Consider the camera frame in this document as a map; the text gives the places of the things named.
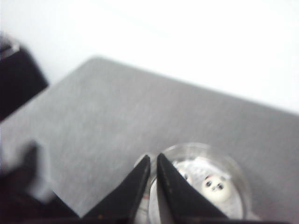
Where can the panda bun aloft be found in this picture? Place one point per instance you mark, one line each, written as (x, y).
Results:
(216, 188)

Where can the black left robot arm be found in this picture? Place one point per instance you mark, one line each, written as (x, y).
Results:
(21, 80)

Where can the stainless steel steamer pot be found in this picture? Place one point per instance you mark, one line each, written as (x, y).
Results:
(238, 206)

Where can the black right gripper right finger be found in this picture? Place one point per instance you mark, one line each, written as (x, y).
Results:
(184, 202)

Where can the panda bun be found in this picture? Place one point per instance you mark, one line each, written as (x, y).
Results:
(191, 170)

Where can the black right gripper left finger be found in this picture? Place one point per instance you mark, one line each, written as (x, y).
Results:
(124, 200)

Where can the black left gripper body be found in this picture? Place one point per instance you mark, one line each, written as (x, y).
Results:
(25, 196)

